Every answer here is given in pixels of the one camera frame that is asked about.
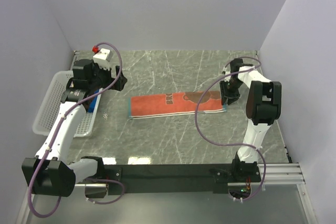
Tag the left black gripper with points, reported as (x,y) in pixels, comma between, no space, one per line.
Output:
(107,72)

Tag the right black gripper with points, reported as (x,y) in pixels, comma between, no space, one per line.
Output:
(223,91)

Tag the brown orange bear towel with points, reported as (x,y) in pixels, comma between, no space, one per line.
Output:
(171,104)

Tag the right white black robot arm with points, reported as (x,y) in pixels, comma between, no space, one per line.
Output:
(263,107)

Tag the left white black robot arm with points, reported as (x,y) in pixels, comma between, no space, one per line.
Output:
(47,173)

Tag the rolled blue towel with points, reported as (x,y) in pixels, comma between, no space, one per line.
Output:
(93,104)

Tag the white plastic basket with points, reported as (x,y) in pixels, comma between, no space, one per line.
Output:
(49,108)

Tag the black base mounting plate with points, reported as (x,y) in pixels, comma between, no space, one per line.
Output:
(176,178)

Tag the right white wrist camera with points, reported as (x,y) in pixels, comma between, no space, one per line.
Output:
(225,71)

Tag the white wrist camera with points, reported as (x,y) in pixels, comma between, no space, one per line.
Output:
(225,71)
(102,57)

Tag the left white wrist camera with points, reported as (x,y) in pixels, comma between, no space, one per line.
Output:
(102,57)

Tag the aluminium rail frame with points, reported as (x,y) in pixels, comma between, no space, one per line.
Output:
(272,174)

